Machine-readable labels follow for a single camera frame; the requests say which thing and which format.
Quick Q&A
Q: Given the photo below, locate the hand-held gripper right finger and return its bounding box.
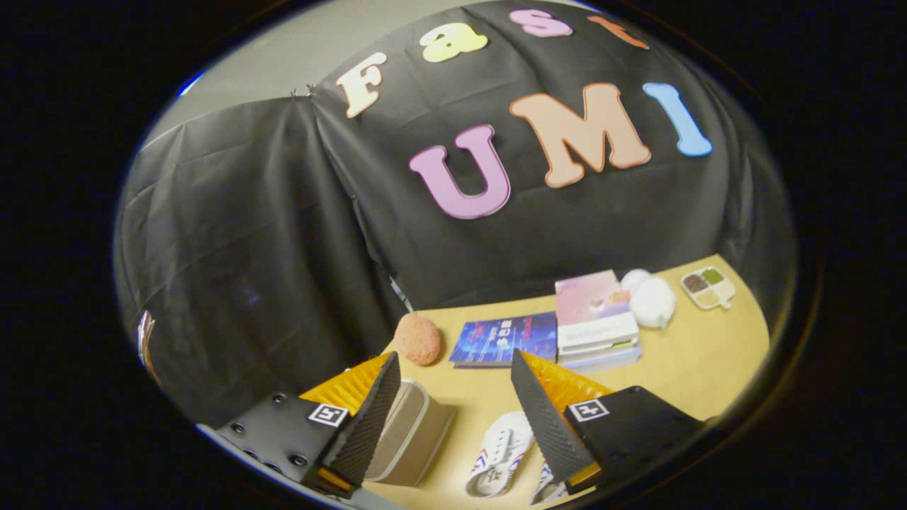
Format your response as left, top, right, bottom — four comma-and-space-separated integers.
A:
510, 348, 708, 495

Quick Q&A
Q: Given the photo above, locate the beige fabric storage box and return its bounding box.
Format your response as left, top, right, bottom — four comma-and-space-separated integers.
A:
365, 379, 454, 488

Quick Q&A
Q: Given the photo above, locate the white canvas shoe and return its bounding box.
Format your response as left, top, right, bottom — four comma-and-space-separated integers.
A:
531, 460, 571, 505
466, 411, 534, 498

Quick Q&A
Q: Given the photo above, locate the pale blue book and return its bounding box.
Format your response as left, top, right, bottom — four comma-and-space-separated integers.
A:
565, 351, 643, 374

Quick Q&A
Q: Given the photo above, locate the silver strip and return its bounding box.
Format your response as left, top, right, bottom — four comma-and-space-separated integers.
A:
388, 276, 414, 313

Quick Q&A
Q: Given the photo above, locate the black backdrop cloth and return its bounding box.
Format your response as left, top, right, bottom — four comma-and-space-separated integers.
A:
113, 0, 798, 429

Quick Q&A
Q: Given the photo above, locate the pink cover book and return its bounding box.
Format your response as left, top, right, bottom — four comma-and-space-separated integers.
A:
555, 270, 640, 349

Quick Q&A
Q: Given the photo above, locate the large white round plush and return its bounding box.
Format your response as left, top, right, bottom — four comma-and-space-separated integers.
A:
629, 276, 677, 330

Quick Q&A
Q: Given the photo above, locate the white thin book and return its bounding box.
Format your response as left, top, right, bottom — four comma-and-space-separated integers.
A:
558, 339, 642, 363

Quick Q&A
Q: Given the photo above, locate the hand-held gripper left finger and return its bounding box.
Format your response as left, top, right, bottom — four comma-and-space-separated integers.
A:
213, 351, 402, 500

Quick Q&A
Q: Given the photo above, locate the pink rough sponge ball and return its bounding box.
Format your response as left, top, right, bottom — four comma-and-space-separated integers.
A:
394, 313, 442, 367

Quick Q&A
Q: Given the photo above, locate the white compartment tray with grains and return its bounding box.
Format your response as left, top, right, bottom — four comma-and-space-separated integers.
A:
680, 266, 736, 311

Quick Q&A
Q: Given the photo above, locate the blue cover book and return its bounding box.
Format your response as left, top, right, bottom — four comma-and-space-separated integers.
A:
449, 312, 559, 370

